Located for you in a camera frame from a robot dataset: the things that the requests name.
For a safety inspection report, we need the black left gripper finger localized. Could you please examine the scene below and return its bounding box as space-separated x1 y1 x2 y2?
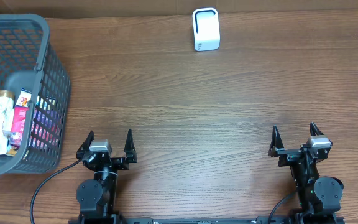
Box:
124 129 137 163
76 131 94 159

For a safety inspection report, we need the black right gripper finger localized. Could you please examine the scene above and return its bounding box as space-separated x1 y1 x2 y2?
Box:
268 125 284 157
310 122 323 136

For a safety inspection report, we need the red purple pad package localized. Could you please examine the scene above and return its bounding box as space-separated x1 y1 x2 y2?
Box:
9 106 28 149

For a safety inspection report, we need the yellow snack bag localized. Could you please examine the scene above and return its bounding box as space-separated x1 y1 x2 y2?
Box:
15 88 32 108

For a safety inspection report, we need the white floral tube gold cap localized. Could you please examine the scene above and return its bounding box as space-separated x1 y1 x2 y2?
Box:
0 90 14 155

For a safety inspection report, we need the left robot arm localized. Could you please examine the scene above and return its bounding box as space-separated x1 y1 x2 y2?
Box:
76 129 137 223

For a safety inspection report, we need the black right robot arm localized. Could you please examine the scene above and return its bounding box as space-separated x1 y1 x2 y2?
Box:
267 122 345 224

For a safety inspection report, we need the white barcode scanner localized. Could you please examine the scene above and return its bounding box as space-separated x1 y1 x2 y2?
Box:
192 7 221 52

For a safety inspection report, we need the grey plastic shopping basket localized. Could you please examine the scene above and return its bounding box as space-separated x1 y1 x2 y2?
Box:
0 14 71 175

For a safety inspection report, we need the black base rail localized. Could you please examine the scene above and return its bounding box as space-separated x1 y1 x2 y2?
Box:
67 216 345 224

